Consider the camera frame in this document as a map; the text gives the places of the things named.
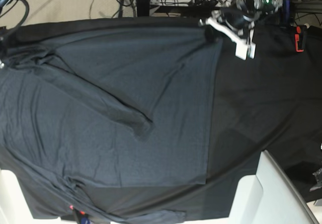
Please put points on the blue handled clamp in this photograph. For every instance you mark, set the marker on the blue handled clamp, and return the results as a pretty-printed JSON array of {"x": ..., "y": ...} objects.
[{"x": 285, "y": 14}]

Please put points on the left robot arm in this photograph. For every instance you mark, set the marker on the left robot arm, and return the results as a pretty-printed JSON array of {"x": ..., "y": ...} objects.
[{"x": 261, "y": 8}]

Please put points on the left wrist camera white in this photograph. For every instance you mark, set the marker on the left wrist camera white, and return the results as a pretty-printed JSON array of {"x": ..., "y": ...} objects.
[{"x": 244, "y": 51}]

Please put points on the dark grey T-shirt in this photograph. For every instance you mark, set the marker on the dark grey T-shirt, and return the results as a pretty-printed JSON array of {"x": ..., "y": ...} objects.
[{"x": 107, "y": 110}]

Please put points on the red black clamp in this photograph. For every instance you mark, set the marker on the red black clamp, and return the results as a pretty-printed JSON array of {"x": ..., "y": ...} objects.
[{"x": 300, "y": 37}]

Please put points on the white chair right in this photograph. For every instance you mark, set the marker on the white chair right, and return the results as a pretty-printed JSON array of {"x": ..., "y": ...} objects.
[{"x": 269, "y": 197}]

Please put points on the white power strip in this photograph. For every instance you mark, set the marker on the white power strip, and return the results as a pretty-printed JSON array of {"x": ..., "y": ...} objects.
[{"x": 186, "y": 3}]

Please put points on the black stand post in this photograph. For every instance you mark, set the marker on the black stand post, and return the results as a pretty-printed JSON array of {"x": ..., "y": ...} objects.
[{"x": 143, "y": 8}]

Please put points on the blue clamp bottom edge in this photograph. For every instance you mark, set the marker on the blue clamp bottom edge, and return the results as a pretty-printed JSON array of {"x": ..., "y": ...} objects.
[{"x": 80, "y": 216}]

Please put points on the black table cloth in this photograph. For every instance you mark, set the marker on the black table cloth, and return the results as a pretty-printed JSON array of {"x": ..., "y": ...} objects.
[{"x": 271, "y": 102}]

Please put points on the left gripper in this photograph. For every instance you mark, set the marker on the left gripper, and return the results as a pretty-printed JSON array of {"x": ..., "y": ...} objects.
[{"x": 234, "y": 23}]

